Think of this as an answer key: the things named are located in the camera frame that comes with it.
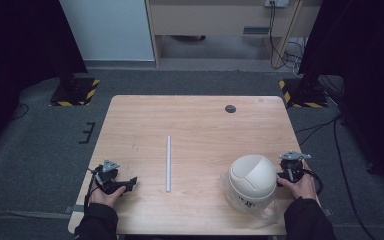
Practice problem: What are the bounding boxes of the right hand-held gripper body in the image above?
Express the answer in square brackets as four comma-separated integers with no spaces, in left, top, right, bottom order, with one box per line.
[277,150,313,184]

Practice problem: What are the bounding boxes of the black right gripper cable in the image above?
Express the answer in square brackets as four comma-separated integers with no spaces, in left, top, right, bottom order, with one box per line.
[301,168,325,197]

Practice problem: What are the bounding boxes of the black striped stand base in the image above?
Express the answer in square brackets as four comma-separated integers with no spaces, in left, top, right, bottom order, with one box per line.
[277,77,330,109]
[48,76,101,108]

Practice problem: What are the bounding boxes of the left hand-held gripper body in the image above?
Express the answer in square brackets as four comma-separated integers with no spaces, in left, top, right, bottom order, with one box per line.
[93,159,128,195]

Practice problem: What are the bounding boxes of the person's left hand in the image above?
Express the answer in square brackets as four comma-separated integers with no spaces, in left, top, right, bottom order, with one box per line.
[89,180,128,209]

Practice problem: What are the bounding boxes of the black floor cable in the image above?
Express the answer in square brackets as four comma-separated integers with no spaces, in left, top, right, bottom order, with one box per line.
[294,113,378,240]
[9,102,31,122]

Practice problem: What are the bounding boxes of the white cabinet panel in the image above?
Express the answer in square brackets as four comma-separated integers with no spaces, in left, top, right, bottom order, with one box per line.
[58,0,156,62]

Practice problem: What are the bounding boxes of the black curtain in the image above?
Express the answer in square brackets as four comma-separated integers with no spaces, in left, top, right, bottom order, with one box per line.
[298,0,384,198]
[0,0,89,158]

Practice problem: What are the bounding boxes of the thin white stick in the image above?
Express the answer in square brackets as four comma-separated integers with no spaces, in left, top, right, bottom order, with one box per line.
[165,134,172,194]

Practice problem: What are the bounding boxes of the clear plastic bag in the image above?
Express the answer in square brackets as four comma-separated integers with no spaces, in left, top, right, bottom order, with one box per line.
[220,171,282,224]

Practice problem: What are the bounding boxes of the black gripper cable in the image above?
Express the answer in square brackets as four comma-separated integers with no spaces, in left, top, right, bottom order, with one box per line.
[83,167,102,215]
[301,168,325,197]

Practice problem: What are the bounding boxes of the black hanging cables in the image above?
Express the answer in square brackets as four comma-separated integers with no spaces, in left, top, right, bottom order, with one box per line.
[268,1,306,71]

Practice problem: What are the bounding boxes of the person's right hand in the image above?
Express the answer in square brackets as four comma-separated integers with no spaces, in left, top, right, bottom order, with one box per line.
[277,161,318,201]

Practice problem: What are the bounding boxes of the white swing-lid trash can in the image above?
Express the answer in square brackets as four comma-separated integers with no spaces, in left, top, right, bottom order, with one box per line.
[223,154,279,214]

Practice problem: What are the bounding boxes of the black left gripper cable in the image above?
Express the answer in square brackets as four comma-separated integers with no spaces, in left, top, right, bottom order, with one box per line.
[83,167,102,215]

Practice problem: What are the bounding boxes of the grey wall socket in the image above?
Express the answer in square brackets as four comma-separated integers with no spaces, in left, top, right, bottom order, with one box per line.
[264,0,290,9]

